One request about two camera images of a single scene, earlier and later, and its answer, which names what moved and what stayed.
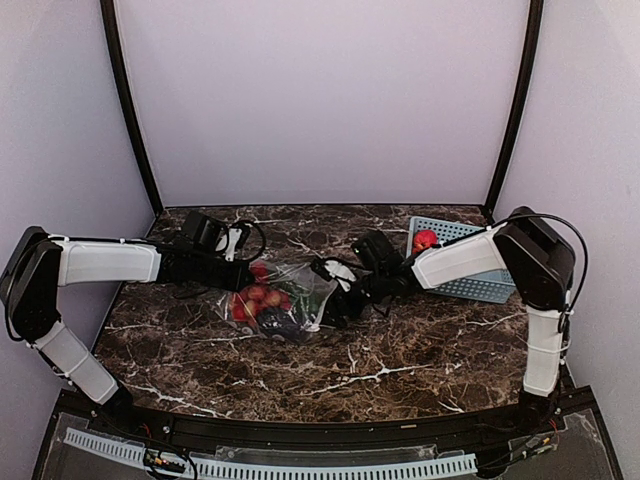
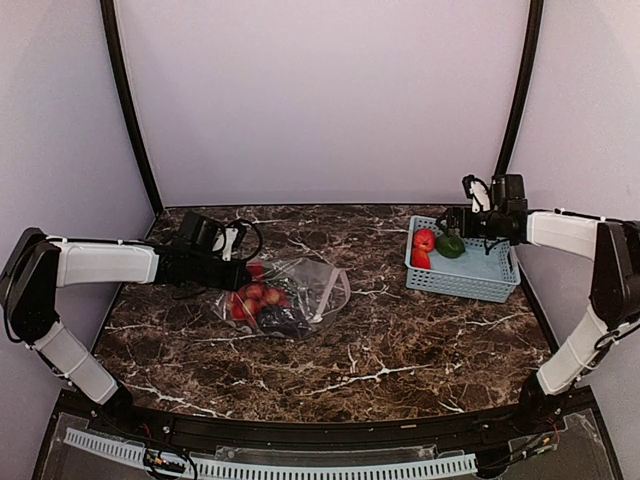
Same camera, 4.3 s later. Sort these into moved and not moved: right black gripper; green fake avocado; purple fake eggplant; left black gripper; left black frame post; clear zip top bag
Moved: right black gripper; green fake avocado
Not moved: purple fake eggplant; clear zip top bag; left black gripper; left black frame post
